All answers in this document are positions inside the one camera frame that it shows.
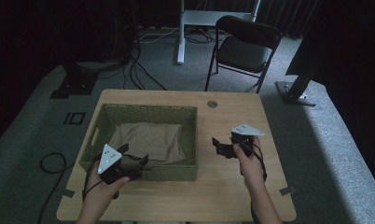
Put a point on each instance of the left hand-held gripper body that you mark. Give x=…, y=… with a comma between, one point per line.
x=109, y=158

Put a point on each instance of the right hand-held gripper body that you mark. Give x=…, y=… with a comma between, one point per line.
x=246, y=133

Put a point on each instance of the beige cloth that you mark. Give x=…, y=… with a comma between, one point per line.
x=151, y=140

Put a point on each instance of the green woven basket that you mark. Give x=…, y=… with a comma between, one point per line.
x=176, y=172

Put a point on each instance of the person's right hand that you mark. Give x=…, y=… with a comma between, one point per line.
x=251, y=168

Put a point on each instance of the person's left hand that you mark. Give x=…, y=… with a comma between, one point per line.
x=103, y=189

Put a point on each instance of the round grey table grommet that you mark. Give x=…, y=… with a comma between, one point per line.
x=212, y=104

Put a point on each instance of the grey tape strip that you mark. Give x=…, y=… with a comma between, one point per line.
x=287, y=190
x=68, y=193

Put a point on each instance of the black folding chair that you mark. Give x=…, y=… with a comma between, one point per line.
x=243, y=53

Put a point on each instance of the black stand with flat base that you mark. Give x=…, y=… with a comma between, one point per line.
x=75, y=82

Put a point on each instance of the black slanted post stand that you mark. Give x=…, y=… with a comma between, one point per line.
x=296, y=90

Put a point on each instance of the white desk frame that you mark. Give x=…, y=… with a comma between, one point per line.
x=204, y=17

